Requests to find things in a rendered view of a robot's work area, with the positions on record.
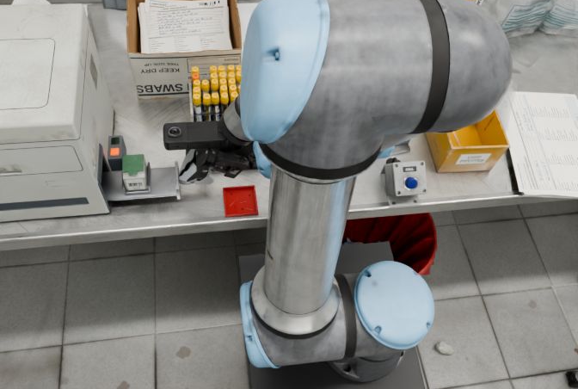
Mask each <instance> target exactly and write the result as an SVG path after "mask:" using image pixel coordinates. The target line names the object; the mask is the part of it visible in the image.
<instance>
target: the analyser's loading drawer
mask: <svg viewBox="0 0 578 389"><path fill-rule="evenodd" d="M101 187H102V190H103V192H104V194H105V196H106V199H107V201H121V200H132V199H144V198H155V197H166V196H177V199H181V194H180V183H179V166H178V161H175V167H165V168H153V169H151V167H150V162H148V163H147V188H148V190H144V191H132V192H127V191H126V186H125V184H124V181H123V174H122V170H116V171H103V172H102V175H101Z"/></svg>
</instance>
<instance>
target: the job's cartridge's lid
mask: <svg viewBox="0 0 578 389"><path fill-rule="evenodd" d="M140 171H144V154H136V155H123V158H122V173H127V172H128V175H129V176H134V175H137V174H138V172H140Z"/></svg>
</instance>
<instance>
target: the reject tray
mask: <svg viewBox="0 0 578 389"><path fill-rule="evenodd" d="M223 195H224V213H225V217H226V218H231V217H242V216H252V215H258V214H259V212H258V206H257V199H256V192H255V185H249V186H238V187H227V188H223Z"/></svg>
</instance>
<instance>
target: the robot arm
mask: <svg viewBox="0 0 578 389"><path fill-rule="evenodd" d="M512 71H513V59H512V53H511V49H510V45H509V43H508V40H507V37H506V35H505V34H504V32H503V30H502V28H501V26H500V25H499V24H498V22H497V21H496V20H495V18H494V17H493V16H492V15H491V14H489V13H488V12H487V11H486V10H485V9H484V8H482V7H481V6H479V5H477V4H476V3H474V2H472V1H471V0H261V1H260V2H259V3H258V4H257V6H256V7H255V9H254V10H253V12H252V15H251V17H250V19H249V24H248V27H247V31H246V35H245V41H244V46H243V58H242V68H241V75H242V79H241V85H240V93H239V95H238V96H237V97H236V98H235V100H234V101H233V102H232V103H231V104H230V106H229V107H228V108H227V109H226V110H225V112H224V113H223V115H222V116H221V117H220V119H219V120H215V121H195V122H176V123H165V124H164V125H163V144H164V147H165V149H166V150H167V151H174V150H188V151H187V153H186V156H185V158H184V160H183V162H182V165H181V169H180V172H179V183H180V184H182V185H190V184H193V183H194V184H206V185H208V184H212V183H213V182H214V180H213V179H212V178H211V177H210V176H209V175H210V174H211V172H212V170H215V171H218V172H222V173H225V174H224V176H226V177H229V178H233V179H234V178H235V177H236V176H237V175H238V174H239V173H241V172H242V171H243V170H244V169H245V168H246V167H247V166H248V160H247V158H248V156H249V155H250V154H251V153H252V152H254V153H255V159H256V164H257V168H258V170H259V172H260V173H261V174H262V175H263V176H264V177H266V178H267V179H270V186H269V200H268V214H267V240H266V255H265V265H264V266H263V267H262V268H261V269H260V270H259V272H258V273H257V275H256V276H255V279H254V280H253V281H250V282H247V283H243V284H242V286H241V288H240V305H241V313H242V321H243V333H244V337H245V344H246V349H247V353H248V357H249V360H250V362H251V363H252V364H253V365H254V366H255V367H273V368H279V367H281V366H288V365H296V364H304V363H312V362H319V361H326V362H327V363H328V364H329V365H330V366H331V367H332V368H333V369H334V370H335V371H336V372H337V373H338V374H340V375H341V376H343V377H345V378H347V379H350V380H354V381H359V382H369V381H374V380H379V379H381V378H383V377H384V376H386V375H388V374H390V373H391V372H392V371H393V370H394V369H395V368H396V367H397V366H398V365H399V363H400V362H401V360H402V358H403V356H404V354H405V351H406V349H410V348H412V347H414V346H415V345H417V344H418V343H420V342H421V340H422V339H423V338H424V336H425V335H426V334H427V333H428V332H429V330H430V328H431V326H432V324H433V321H434V299H433V295H432V293H431V291H430V289H429V287H428V285H427V283H426V282H425V281H424V280H423V278H422V277H421V276H420V275H418V274H417V273H416V272H415V271H414V270H413V269H412V268H411V267H409V266H407V265H405V264H402V263H400V262H393V261H382V262H376V263H374V264H372V265H370V266H368V267H366V268H365V269H364V270H363V271H362V272H360V273H351V274H341V275H334V273H335V267H336V264H337V259H338V256H339V252H340V248H341V241H342V238H343V234H344V230H345V226H346V223H347V216H348V212H349V208H350V204H351V200H352V197H353V193H354V186H355V183H356V179H357V176H358V175H360V174H362V173H363V172H365V171H366V170H368V169H369V168H370V167H371V166H372V165H373V164H374V162H375V161H376V159H379V158H386V157H388V156H390V155H391V153H392V151H393V150H394V148H395V145H398V144H401V143H402V142H404V141H407V140H409V139H412V138H414V137H417V136H419V135H421V134H424V133H451V132H454V131H457V130H459V129H462V128H464V127H468V126H471V125H473V124H475V123H477V122H479V121H481V120H483V119H484V118H486V117H487V116H488V115H490V114H491V113H492V112H493V111H494V110H495V109H496V108H497V107H498V105H499V104H500V103H501V101H502V99H503V98H504V96H505V95H506V93H507V90H508V87H509V84H510V82H511V76H512ZM239 158H241V159H242V160H244V163H243V162H240V159H239ZM236 167H238V168H241V169H240V170H239V171H238V172H237V173H236V174H232V173H230V172H231V171H234V170H235V169H236Z"/></svg>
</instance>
